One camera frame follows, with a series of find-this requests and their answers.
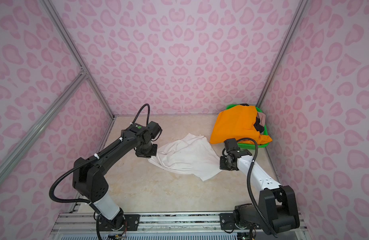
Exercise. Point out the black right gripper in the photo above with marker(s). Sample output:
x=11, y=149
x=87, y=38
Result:
x=221, y=164

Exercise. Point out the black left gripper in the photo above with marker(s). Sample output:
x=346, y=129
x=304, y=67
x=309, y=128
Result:
x=144, y=155

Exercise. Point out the white t-shirt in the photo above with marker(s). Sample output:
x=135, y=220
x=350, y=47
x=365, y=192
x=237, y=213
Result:
x=192, y=155

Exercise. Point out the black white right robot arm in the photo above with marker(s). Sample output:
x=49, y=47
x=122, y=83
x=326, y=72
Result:
x=273, y=207

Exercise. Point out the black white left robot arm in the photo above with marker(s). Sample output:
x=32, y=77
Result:
x=90, y=178

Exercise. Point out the green laundry basket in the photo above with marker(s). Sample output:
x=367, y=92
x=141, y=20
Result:
x=251, y=146

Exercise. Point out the orange garment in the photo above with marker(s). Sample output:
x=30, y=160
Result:
x=236, y=123

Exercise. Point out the black garment in basket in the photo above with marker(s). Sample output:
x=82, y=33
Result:
x=258, y=127

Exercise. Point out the pink beige garment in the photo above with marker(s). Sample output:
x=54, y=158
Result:
x=262, y=117

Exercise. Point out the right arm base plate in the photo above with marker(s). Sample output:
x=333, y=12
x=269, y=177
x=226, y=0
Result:
x=231, y=221

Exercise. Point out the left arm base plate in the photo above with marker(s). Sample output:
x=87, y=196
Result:
x=132, y=222

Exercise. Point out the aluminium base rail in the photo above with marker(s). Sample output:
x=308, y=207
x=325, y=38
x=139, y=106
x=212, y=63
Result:
x=149, y=223

